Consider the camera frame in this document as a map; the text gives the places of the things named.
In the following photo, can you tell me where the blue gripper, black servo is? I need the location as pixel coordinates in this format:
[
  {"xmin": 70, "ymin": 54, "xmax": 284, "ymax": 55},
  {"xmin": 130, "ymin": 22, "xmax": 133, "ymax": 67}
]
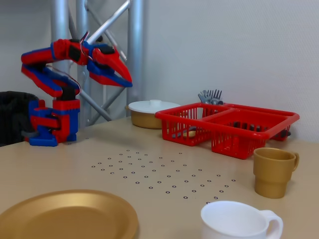
[{"xmin": 83, "ymin": 41, "xmax": 133, "ymax": 88}]

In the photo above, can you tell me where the gold plastic plate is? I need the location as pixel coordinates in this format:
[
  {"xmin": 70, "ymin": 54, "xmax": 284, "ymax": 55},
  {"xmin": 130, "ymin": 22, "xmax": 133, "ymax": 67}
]
[{"xmin": 0, "ymin": 189, "xmax": 139, "ymax": 239}]

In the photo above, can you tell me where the silver metal truss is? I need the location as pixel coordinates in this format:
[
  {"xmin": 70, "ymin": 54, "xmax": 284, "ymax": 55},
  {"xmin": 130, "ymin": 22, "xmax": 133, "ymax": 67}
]
[{"xmin": 50, "ymin": 0, "xmax": 148, "ymax": 125}]

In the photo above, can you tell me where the gold plastic pot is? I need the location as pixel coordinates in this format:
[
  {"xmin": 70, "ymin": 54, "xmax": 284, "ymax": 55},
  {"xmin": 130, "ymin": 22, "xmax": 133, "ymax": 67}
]
[{"xmin": 125, "ymin": 105, "xmax": 165, "ymax": 130}]

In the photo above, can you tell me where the grey table clamp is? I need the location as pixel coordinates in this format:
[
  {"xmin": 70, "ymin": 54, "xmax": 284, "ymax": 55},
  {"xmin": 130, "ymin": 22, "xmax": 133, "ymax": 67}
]
[{"xmin": 20, "ymin": 130, "xmax": 38, "ymax": 143}]

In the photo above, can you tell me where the red plastic dish rack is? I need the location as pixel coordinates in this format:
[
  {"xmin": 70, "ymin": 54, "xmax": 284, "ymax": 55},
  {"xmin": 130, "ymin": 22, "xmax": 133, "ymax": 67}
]
[{"xmin": 155, "ymin": 102, "xmax": 301, "ymax": 160}]

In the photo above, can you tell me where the gold plastic cup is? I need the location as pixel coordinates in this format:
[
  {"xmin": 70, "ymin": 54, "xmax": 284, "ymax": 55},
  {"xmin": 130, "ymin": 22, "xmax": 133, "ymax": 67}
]
[{"xmin": 253, "ymin": 147, "xmax": 300, "ymax": 199}]

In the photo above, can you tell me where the white plastic cup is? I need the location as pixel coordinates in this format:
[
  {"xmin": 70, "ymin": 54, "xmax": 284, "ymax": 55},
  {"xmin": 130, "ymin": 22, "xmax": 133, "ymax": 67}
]
[{"xmin": 200, "ymin": 200, "xmax": 284, "ymax": 239}]

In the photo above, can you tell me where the black red arm servo cable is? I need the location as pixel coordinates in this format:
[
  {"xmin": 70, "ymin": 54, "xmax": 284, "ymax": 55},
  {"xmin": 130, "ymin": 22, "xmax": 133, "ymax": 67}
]
[{"xmin": 46, "ymin": 63, "xmax": 83, "ymax": 96}]

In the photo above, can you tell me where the white red gripper servo cable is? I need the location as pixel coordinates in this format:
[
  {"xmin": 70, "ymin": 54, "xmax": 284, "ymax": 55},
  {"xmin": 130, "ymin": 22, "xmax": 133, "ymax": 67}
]
[{"xmin": 78, "ymin": 30, "xmax": 91, "ymax": 61}]

